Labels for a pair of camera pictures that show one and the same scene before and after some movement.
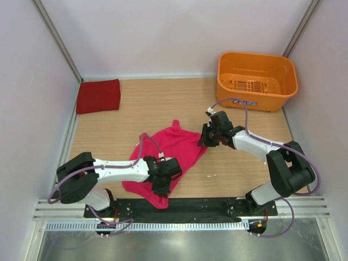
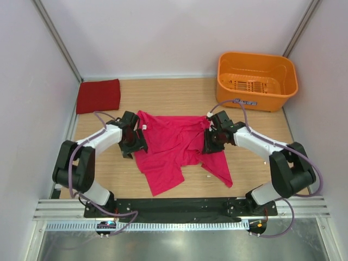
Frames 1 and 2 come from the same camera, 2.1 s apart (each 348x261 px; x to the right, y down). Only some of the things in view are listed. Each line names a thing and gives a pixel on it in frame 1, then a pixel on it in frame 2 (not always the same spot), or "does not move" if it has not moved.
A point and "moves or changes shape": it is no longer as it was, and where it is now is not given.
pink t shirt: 173,142 moves or changes shape
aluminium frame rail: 308,207 does not move
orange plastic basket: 262,80 does not move
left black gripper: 162,191 to 140,144
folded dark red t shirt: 98,96 does not move
